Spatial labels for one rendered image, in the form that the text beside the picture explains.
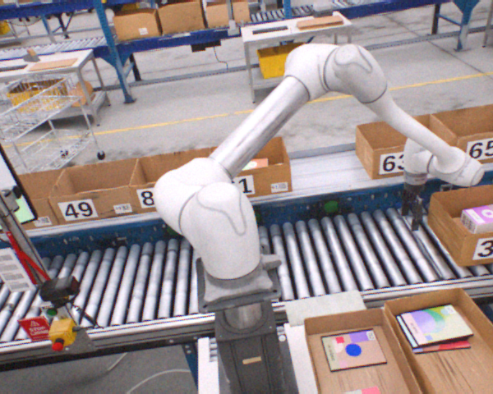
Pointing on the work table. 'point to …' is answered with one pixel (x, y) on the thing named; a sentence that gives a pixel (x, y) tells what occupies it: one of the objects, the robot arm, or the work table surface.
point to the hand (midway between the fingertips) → (409, 218)
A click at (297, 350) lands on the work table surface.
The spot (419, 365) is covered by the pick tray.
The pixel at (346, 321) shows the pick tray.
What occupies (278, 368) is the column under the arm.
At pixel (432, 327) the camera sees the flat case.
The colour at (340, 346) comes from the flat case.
